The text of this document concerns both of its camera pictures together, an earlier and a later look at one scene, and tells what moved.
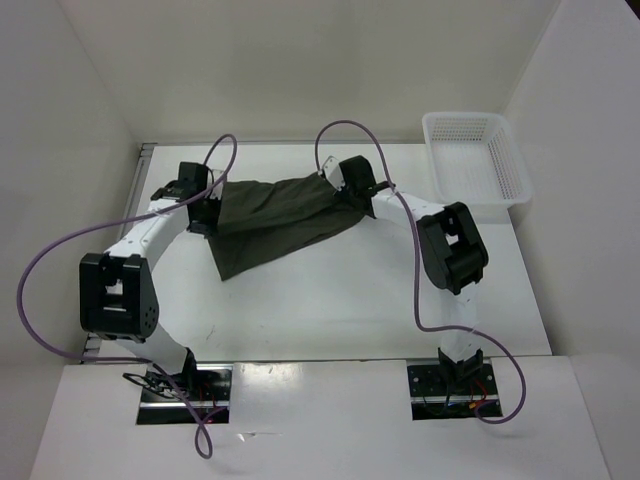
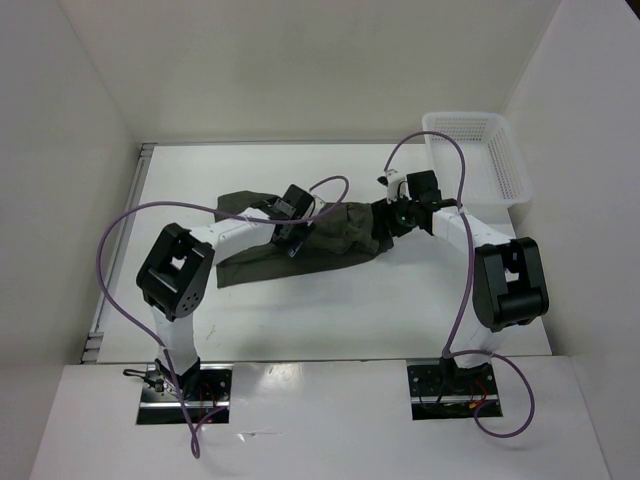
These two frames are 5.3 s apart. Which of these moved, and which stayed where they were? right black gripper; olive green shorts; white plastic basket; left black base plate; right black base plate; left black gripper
Moved: right black gripper; olive green shorts; left black gripper
Stayed: left black base plate; right black base plate; white plastic basket
